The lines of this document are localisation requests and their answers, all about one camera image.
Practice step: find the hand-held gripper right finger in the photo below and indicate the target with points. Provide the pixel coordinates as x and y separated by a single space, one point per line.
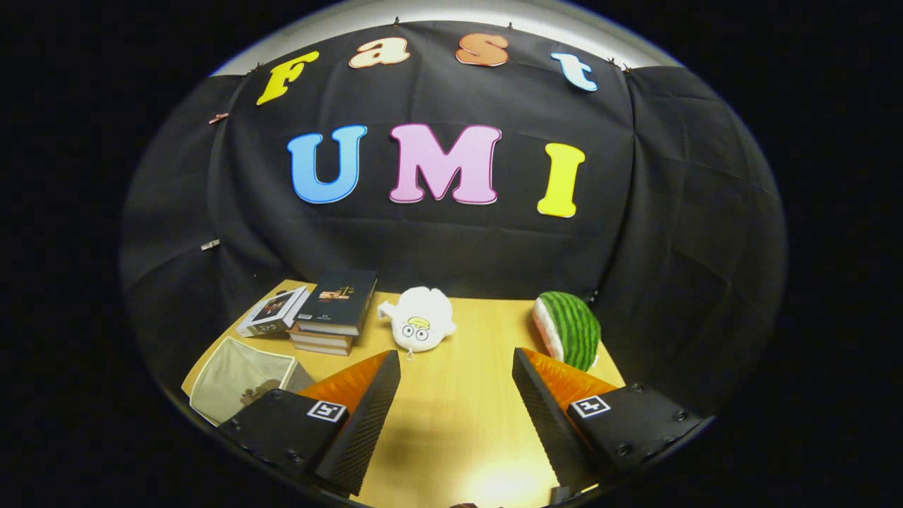
547 423

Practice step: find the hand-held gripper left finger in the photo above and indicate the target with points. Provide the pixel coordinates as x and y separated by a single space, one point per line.
367 423

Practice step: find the brown fluffy shoe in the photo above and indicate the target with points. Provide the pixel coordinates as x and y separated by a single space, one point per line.
259 392

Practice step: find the grey fabric storage box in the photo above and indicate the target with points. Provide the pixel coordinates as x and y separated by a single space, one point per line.
226 381

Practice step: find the brown spine book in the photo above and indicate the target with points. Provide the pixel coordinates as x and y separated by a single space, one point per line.
321 339
324 350

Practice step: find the watermelon slice plush toy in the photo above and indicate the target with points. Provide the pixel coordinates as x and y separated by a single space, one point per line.
575 328

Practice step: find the white plush toy with face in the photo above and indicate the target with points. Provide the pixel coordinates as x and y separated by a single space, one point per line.
420 317

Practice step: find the dark cover book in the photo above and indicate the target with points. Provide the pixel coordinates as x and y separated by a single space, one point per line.
337 300

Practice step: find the silver clip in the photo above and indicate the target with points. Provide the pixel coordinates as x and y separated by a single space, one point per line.
210 245

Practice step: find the copper clip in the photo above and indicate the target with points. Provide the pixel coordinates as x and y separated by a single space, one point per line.
219 118

